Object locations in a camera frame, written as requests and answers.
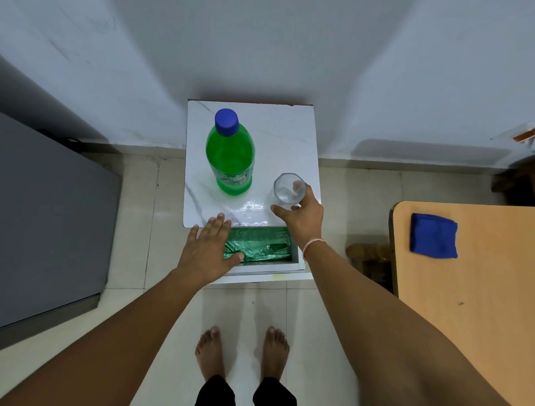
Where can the black trousers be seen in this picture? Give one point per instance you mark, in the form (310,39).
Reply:
(215,393)

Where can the wooden table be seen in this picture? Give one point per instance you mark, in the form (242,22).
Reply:
(480,313)

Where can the blue folded cloth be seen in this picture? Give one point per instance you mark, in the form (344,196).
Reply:
(432,236)

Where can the white wall socket plug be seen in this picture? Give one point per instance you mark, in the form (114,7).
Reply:
(527,136)

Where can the white marble drawer cabinet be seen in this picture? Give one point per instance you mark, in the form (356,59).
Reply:
(284,138)

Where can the green plastic bag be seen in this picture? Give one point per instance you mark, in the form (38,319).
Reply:
(263,247)

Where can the grey refrigerator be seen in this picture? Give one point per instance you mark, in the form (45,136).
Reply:
(50,230)

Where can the person's left foot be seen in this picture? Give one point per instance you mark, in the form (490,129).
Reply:
(211,355)

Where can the green plastic bottle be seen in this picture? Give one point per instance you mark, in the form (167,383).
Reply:
(230,163)

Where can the person's foot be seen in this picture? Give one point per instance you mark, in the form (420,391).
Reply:
(274,355)
(211,355)

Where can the person's left hand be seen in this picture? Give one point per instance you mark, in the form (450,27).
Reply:
(205,255)

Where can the clear drinking glass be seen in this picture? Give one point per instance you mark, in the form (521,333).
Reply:
(286,190)

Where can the person's right hand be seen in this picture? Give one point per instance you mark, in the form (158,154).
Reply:
(307,221)

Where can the pink thread wrist band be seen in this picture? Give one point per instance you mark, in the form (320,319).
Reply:
(311,246)

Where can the person's right foot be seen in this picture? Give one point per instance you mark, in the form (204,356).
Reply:
(274,355)

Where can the blue bottle cap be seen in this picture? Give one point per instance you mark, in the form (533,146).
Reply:
(227,122)

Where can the person's right forearm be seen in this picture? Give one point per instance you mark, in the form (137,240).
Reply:
(397,334)

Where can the person's left forearm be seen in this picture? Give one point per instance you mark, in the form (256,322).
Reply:
(96,347)

